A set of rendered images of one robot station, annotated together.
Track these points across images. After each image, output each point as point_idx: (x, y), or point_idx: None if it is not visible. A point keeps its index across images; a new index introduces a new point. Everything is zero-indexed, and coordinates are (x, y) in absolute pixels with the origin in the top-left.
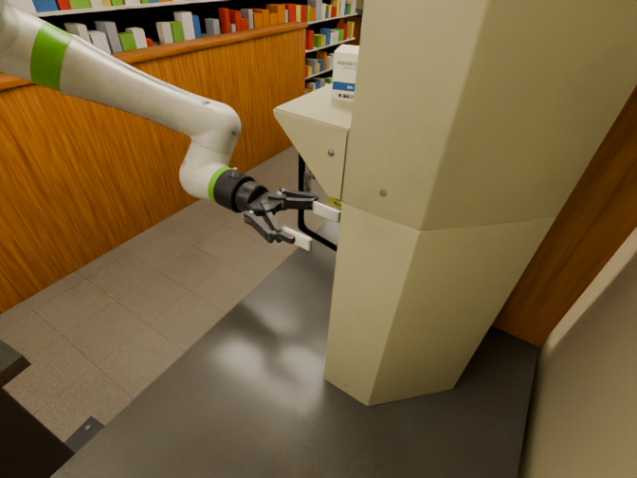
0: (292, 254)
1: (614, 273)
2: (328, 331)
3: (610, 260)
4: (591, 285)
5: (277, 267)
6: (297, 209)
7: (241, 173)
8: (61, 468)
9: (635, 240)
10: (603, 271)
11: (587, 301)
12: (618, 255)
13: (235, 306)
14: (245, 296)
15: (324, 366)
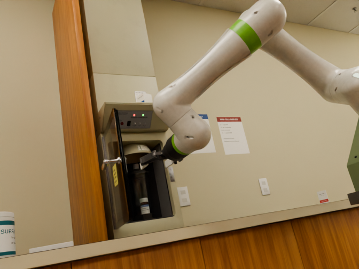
0: (149, 232)
1: (69, 203)
2: (177, 191)
3: (56, 206)
4: (59, 221)
5: (170, 229)
6: (154, 161)
7: (173, 134)
8: (300, 207)
9: (62, 190)
10: (58, 212)
11: (67, 224)
12: (59, 201)
13: (213, 222)
14: (203, 223)
15: (182, 219)
